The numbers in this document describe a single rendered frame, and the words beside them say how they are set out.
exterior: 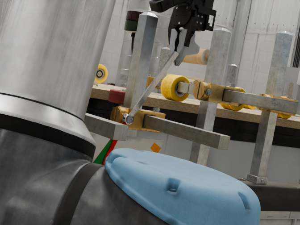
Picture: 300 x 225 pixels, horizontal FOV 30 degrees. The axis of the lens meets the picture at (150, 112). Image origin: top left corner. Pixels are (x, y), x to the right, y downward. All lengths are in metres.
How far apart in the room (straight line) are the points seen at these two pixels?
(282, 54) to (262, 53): 10.53
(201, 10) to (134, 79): 0.23
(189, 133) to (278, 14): 11.01
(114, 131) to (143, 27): 0.41
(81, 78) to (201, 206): 0.19
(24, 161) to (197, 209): 0.16
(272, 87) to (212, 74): 0.25
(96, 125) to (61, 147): 0.58
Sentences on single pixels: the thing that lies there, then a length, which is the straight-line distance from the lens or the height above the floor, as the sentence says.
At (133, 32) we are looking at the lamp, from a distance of 1.45.
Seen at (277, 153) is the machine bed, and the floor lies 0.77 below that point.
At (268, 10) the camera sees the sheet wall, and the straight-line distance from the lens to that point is 12.44.
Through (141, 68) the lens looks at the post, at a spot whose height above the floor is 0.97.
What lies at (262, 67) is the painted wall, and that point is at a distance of 12.19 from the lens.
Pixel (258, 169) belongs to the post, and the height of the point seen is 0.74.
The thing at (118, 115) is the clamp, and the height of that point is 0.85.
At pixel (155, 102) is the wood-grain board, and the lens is 1.66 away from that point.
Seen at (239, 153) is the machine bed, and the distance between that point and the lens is 1.96.
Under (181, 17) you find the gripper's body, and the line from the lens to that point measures 1.37.
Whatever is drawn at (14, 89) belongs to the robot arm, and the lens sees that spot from 0.55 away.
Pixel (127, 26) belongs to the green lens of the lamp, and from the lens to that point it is 1.44.
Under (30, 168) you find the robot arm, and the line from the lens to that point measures 0.52.
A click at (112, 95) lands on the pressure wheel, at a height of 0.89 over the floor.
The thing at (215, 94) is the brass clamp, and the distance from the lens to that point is 1.54.
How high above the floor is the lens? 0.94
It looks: 3 degrees down
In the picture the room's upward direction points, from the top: 10 degrees clockwise
